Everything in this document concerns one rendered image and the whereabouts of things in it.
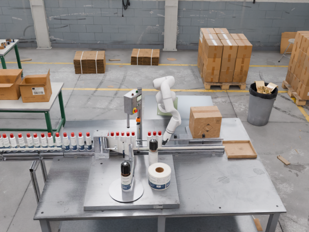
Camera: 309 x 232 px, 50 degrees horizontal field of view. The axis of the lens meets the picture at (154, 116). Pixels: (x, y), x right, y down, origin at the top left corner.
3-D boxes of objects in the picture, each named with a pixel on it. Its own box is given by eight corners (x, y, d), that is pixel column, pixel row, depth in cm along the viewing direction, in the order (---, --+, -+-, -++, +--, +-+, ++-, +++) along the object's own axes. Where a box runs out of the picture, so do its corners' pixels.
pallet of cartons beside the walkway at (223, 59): (246, 89, 660) (254, 46, 613) (204, 89, 657) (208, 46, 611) (232, 66, 762) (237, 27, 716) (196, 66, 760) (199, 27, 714)
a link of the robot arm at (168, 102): (169, 96, 340) (176, 125, 342) (161, 99, 327) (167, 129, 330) (177, 95, 334) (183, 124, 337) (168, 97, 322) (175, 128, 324)
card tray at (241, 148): (227, 158, 340) (228, 155, 338) (221, 143, 362) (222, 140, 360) (256, 157, 341) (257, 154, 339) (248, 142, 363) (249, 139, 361)
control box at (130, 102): (123, 112, 326) (123, 95, 316) (134, 105, 338) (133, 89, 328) (132, 115, 321) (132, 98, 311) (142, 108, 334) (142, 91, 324)
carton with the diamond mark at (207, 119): (192, 138, 365) (194, 117, 351) (188, 126, 386) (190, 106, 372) (219, 137, 368) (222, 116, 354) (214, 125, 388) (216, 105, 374)
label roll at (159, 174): (162, 171, 313) (162, 159, 305) (174, 184, 298) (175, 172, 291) (144, 179, 303) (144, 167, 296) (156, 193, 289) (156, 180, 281)
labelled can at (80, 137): (79, 151, 339) (77, 134, 328) (80, 147, 343) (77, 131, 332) (84, 151, 339) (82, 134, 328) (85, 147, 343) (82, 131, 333)
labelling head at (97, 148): (94, 158, 328) (92, 137, 315) (96, 150, 339) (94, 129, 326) (109, 158, 329) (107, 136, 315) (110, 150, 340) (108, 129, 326)
